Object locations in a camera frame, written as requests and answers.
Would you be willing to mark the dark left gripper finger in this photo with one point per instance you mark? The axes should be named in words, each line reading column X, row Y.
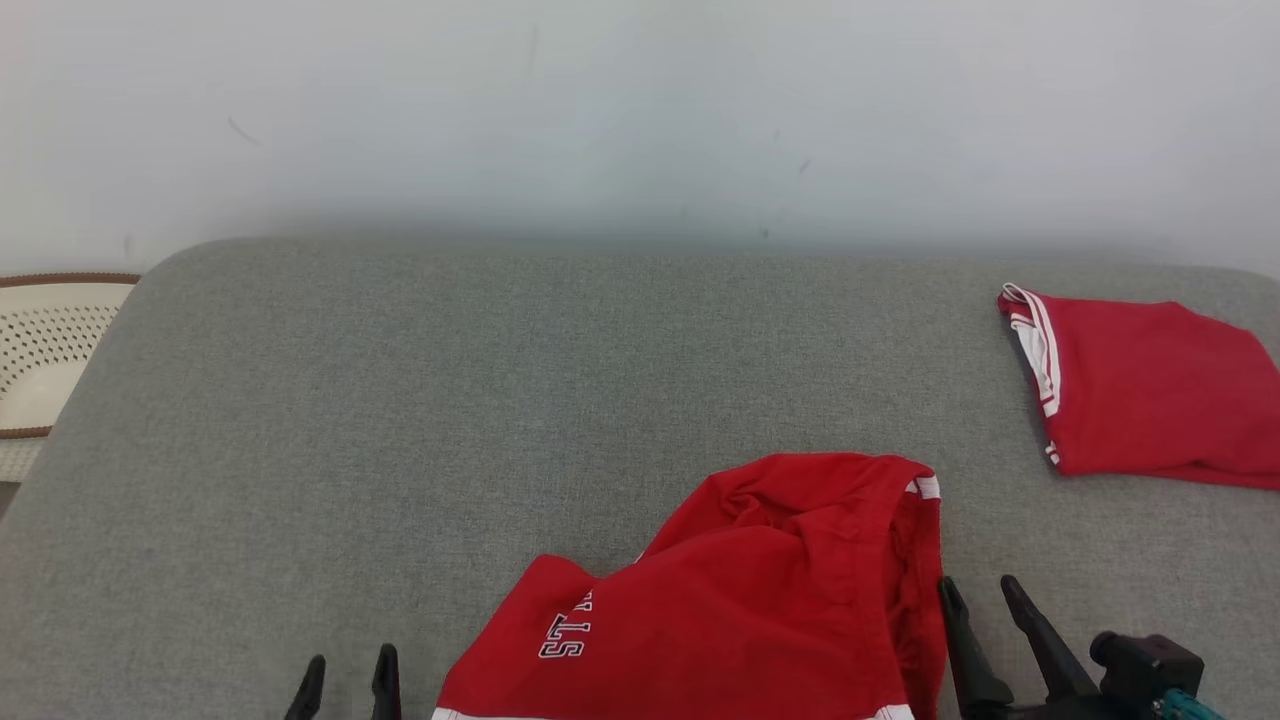
column 387, row 690
column 310, row 695

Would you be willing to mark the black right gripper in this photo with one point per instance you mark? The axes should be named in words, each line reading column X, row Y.
column 1060, row 711

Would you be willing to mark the red shorts white trim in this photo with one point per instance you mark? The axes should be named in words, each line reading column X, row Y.
column 740, row 600

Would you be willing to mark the red jersey number 23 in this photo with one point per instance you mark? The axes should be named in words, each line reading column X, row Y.
column 1150, row 390

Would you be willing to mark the cream perforated laundry basket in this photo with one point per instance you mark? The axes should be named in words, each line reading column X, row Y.
column 50, row 350

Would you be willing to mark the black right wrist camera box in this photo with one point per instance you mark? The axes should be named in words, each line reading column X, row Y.
column 1150, row 665

